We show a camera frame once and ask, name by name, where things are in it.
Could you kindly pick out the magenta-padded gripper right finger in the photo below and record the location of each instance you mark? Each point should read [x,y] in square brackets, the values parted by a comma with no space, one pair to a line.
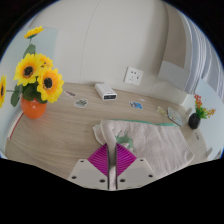
[133,171]

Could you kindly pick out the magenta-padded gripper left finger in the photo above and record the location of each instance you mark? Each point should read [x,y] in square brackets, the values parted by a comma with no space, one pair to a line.
[90,173]

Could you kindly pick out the beige towel with green trim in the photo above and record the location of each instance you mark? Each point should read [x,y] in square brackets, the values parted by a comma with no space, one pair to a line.
[156,141]

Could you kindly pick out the pale yellow sticker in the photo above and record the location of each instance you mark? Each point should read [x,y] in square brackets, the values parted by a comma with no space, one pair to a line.
[161,111]

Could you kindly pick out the blue and white sticker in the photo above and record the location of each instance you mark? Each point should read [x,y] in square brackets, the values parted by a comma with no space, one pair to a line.
[136,105]

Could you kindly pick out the grey-green picture card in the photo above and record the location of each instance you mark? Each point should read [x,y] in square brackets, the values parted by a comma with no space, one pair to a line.
[175,116]

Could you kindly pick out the round green-grey sticker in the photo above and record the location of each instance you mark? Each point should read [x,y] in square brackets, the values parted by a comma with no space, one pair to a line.
[81,103]

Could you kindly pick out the black round vase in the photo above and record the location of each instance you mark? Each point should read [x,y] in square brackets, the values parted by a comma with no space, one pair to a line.
[194,121]

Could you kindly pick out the small pink sticker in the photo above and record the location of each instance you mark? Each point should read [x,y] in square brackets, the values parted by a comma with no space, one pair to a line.
[70,94]

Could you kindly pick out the white rectangular power bank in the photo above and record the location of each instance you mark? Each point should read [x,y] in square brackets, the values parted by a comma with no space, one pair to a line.
[105,91]

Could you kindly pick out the orange round vase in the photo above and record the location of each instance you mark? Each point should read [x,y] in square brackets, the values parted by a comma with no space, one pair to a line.
[32,109]

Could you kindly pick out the frosted desk divider panel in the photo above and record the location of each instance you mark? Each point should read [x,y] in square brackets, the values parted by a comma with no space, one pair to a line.
[10,60]
[213,130]

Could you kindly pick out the orange and green artificial plant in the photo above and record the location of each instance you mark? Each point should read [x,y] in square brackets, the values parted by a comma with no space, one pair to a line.
[202,111]

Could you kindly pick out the small frosted divider panel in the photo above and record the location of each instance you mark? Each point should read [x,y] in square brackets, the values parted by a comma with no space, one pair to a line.
[173,75]

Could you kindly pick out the yellow sunflower bouquet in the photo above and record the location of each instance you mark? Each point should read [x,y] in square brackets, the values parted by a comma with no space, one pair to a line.
[33,75]

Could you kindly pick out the pale blue-white curtain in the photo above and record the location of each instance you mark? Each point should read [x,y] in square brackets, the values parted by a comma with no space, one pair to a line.
[203,53]

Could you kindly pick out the white wall socket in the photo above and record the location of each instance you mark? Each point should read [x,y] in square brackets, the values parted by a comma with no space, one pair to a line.
[133,76]

